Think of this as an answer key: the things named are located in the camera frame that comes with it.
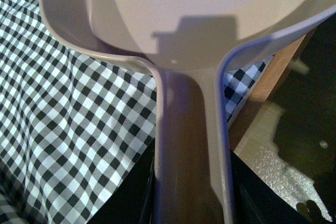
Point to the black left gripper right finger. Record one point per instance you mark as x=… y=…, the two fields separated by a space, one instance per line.
x=255 y=202

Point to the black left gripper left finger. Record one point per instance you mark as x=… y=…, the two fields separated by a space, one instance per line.
x=132 y=201

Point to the black white checkered bedsheet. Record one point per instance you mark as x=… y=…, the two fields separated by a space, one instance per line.
x=72 y=126

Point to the wooden bed frame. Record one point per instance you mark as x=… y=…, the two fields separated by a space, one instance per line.
x=271 y=79

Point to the white plastic dustpan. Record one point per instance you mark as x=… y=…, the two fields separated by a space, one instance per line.
x=187 y=46

